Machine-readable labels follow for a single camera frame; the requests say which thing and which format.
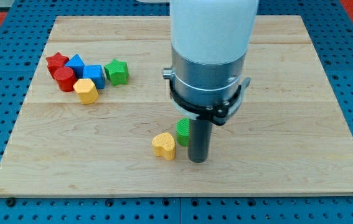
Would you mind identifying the green cylinder block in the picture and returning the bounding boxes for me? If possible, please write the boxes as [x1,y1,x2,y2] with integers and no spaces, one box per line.
[176,118,190,146]

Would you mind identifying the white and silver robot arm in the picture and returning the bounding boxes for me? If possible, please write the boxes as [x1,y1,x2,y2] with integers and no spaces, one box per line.
[169,0,259,107]

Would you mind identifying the yellow heart block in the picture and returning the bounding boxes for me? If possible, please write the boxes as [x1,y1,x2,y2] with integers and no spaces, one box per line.
[151,133,176,161]

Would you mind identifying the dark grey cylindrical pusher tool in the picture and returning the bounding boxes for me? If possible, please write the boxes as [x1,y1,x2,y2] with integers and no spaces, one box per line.
[188,119,212,163]

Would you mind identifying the green star block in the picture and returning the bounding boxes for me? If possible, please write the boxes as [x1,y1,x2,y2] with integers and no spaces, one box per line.
[104,58,129,86]

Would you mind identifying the blue cube block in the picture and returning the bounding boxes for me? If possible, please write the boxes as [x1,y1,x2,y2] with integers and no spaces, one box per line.
[82,65,105,90]

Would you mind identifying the yellow hexagon block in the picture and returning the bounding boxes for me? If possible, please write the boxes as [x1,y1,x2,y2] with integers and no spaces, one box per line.
[73,78,98,105]

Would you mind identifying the blue triangle block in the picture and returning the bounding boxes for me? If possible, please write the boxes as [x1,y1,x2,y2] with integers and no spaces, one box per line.
[65,54,85,78]

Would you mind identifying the red cylinder block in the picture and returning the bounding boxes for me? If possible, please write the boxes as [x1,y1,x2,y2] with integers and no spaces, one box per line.
[54,67,77,92]

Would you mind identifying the light wooden board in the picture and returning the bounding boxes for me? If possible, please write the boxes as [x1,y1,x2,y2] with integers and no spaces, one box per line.
[0,16,353,198]

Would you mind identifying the red star block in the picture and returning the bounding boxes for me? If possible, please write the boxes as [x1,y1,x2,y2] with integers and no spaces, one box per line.
[45,52,69,78]

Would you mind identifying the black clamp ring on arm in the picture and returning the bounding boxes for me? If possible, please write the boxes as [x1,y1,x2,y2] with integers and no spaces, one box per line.
[168,77,252,127]

